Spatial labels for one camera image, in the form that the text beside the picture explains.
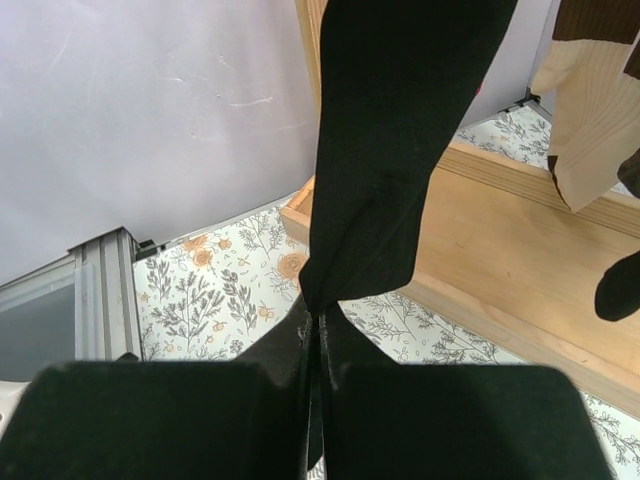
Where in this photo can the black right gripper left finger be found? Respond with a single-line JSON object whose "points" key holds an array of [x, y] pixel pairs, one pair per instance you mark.
{"points": [[245, 418]]}

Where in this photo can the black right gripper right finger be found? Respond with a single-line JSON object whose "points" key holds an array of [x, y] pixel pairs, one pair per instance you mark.
{"points": [[385, 420]]}

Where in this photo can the black sock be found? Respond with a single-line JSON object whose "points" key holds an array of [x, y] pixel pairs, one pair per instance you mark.
{"points": [[617, 295], [397, 79]]}

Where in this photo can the cream brown striped sock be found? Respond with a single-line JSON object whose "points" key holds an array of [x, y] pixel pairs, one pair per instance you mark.
{"points": [[593, 69]]}

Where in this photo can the wooden hanger rack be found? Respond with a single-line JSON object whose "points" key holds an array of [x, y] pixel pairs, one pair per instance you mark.
{"points": [[499, 255]]}

